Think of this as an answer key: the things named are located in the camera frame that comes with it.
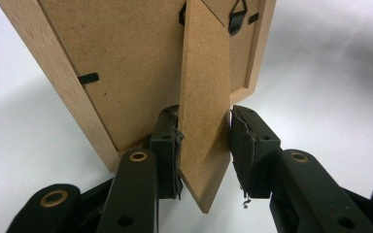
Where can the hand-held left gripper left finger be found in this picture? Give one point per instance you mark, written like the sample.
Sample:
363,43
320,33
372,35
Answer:
136,194

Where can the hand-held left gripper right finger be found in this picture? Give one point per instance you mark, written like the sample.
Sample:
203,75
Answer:
291,187

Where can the wooden picture frame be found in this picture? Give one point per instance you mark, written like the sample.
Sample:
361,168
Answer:
132,71

